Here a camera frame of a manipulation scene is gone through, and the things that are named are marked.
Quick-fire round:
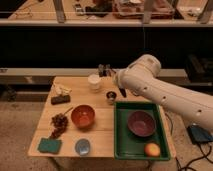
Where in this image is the green sponge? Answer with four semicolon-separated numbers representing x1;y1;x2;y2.
38;138;62;154

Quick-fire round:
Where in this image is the purple bowl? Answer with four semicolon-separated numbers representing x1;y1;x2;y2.
127;111;156;137

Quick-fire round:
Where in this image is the red yellow apple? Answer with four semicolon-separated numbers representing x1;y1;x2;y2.
144;143;160;157

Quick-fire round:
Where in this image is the green plastic tray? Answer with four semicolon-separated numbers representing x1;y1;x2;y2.
114;101;171;161

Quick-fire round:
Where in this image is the bunch of dark grapes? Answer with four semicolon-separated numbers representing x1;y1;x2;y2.
50;108;72;139

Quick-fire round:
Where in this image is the dark handled brush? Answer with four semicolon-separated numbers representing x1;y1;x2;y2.
119;88;127;98

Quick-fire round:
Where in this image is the black floor cable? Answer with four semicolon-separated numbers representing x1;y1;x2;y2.
163;109;213;171

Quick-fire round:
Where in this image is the white cup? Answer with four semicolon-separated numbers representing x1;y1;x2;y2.
88;74;101;92

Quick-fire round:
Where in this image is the black foot pedal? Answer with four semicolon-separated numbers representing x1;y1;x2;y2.
187;125;213;144

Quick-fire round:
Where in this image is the orange bowl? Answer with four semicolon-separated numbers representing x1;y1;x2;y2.
71;105;95;129

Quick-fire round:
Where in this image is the small metal cup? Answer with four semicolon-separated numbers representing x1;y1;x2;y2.
106;91;117;104

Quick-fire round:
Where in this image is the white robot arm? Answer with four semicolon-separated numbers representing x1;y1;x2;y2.
98;54;213;132

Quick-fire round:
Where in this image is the pale yellow banana toy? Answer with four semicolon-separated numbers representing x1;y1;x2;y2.
54;84;71;95

